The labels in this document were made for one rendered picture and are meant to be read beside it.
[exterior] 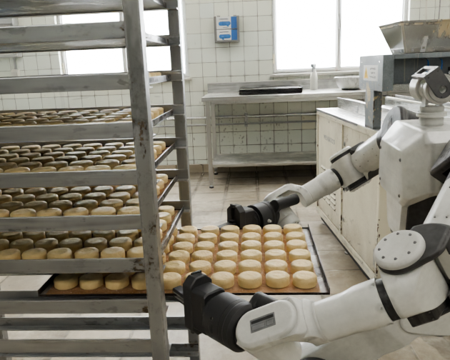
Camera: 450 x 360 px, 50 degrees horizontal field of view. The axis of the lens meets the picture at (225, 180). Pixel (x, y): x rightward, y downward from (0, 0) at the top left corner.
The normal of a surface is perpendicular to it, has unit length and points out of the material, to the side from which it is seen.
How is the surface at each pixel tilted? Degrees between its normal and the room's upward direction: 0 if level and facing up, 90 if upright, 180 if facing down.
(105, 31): 90
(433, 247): 32
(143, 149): 90
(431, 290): 83
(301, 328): 55
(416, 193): 86
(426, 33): 115
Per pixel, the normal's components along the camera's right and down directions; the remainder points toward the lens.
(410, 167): -0.76, 0.11
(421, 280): 0.52, 0.06
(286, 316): -0.54, -0.58
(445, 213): -0.53, -0.76
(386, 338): -0.33, 0.52
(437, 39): 0.06, 0.61
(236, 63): -0.05, 0.23
